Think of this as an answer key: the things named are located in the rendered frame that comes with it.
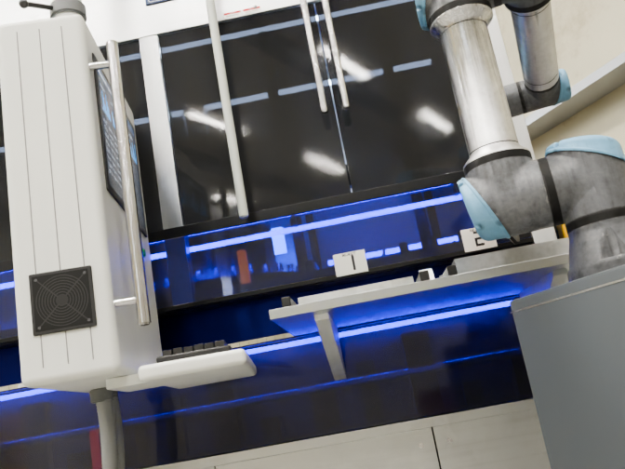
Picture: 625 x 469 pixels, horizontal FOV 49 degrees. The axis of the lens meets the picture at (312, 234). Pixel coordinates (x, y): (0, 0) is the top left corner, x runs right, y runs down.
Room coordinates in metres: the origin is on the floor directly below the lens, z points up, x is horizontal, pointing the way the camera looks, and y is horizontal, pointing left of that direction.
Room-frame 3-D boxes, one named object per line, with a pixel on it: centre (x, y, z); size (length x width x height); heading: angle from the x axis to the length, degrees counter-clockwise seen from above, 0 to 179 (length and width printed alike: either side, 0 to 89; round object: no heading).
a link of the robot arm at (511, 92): (1.49, -0.47, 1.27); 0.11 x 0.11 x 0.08; 73
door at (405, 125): (1.76, -0.34, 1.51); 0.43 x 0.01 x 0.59; 87
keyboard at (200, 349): (1.48, 0.28, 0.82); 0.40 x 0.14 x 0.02; 5
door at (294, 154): (1.78, 0.11, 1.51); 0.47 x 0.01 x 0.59; 87
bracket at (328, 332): (1.59, 0.00, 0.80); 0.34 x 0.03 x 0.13; 177
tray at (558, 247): (1.54, -0.42, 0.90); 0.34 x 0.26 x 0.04; 177
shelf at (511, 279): (1.59, -0.25, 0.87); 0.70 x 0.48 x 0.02; 87
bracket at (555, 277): (1.57, -0.50, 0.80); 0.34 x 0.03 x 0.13; 177
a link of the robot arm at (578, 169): (1.09, -0.46, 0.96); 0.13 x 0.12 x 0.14; 73
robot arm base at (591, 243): (1.08, -0.47, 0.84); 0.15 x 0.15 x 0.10
